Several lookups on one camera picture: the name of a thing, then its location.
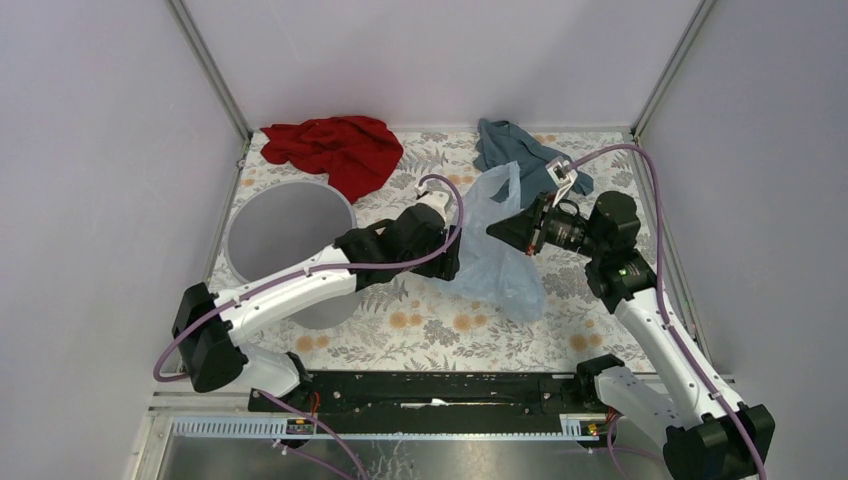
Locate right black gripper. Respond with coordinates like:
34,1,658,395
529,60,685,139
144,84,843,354
486,190,605,260

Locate light blue plastic trash bag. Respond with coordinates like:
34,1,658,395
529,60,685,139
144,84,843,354
431,162,546,323

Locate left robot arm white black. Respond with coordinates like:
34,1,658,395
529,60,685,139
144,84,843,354
163,192,461,411

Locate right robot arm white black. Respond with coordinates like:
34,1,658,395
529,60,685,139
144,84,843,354
486,191,775,479

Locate grey plastic trash bin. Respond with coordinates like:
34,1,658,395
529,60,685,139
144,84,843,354
225,180,362,331

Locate floral patterned table mat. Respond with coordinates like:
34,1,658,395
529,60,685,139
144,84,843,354
229,131,656,374

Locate blue-grey crumpled cloth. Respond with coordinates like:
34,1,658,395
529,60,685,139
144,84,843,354
473,118,572,208

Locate red crumpled cloth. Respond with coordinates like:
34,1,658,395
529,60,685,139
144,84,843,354
261,116,404,203

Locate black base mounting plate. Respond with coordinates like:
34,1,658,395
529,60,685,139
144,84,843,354
247,370,613,441

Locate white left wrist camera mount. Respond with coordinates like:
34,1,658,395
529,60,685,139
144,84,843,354
415,185,453,217

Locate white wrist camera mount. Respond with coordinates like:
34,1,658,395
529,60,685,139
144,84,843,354
546,156,578,206
415,185,453,217

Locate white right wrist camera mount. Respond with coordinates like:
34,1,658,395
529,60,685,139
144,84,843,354
546,156,578,206

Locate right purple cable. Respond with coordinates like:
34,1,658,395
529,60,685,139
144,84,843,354
563,143,770,480

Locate purple cable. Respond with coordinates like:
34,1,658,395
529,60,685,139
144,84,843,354
563,143,770,480
152,174,466,384

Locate white slotted cable duct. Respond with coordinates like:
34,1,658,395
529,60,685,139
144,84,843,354
172,416,601,442

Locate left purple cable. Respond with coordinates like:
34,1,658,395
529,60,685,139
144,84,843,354
152,174,466,384

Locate aluminium frame post right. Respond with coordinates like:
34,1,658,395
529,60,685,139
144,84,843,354
630,0,717,144

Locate aluminium frame post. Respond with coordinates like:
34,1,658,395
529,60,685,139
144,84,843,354
165,0,252,143
630,0,717,144

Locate aluminium frame post left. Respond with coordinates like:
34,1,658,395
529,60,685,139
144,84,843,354
165,0,252,143

